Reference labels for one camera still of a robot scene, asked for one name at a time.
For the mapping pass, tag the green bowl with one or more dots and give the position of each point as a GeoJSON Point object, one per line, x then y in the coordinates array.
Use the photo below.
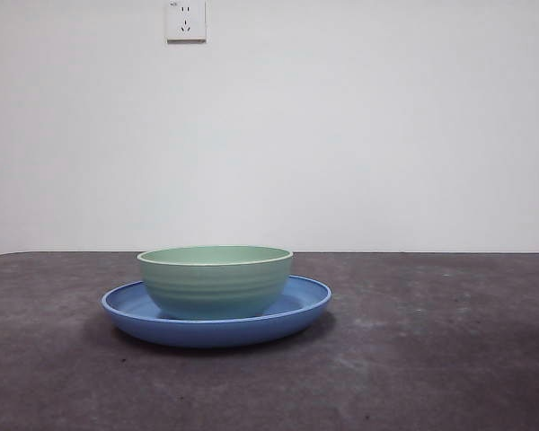
{"type": "Point", "coordinates": [215, 287]}

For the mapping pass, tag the blue plate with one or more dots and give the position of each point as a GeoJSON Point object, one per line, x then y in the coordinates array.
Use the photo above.
{"type": "Point", "coordinates": [215, 334]}

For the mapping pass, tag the white wall socket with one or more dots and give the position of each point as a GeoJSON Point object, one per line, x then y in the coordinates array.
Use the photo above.
{"type": "Point", "coordinates": [186, 22]}

